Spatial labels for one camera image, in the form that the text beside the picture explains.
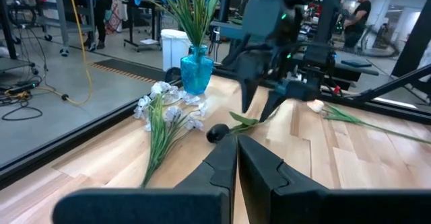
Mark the white artificial flower bunch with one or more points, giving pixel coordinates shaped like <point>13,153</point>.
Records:
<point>161,130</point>

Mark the black desk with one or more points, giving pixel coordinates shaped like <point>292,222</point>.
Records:
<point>131,25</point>

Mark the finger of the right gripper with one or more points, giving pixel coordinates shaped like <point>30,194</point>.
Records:
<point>248,94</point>
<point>272,105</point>

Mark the black aluminium table frame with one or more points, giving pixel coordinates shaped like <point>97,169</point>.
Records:
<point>67,143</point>

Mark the grey wheeled cart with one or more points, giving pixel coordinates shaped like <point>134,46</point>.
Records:
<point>13,64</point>

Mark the peach artificial tulip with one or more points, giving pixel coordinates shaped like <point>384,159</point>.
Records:
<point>316,105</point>

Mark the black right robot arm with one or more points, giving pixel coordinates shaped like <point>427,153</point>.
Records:
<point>323,22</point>

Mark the person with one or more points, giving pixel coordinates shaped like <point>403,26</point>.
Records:
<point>358,15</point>
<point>101,12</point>

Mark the white waste bin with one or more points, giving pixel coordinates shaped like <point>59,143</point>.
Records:
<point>173,49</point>

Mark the black power strip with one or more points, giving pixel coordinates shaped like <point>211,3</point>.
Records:
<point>22,87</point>

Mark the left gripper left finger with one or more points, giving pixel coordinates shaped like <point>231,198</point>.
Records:
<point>188,204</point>

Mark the black diagonal pole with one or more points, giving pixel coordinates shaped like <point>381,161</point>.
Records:
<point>414,39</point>

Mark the blue phone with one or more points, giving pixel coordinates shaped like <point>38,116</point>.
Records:
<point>356,63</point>

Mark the wooden top workbench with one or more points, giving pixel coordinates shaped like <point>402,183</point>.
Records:
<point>60,5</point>

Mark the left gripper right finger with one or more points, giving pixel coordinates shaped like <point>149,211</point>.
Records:
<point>303,207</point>

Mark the black mat orange stripes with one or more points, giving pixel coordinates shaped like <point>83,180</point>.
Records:
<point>128,70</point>

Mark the blue glass vase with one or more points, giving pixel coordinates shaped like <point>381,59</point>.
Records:
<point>197,72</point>

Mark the black artificial tulip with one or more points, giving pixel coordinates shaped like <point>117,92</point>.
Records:
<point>217,133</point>

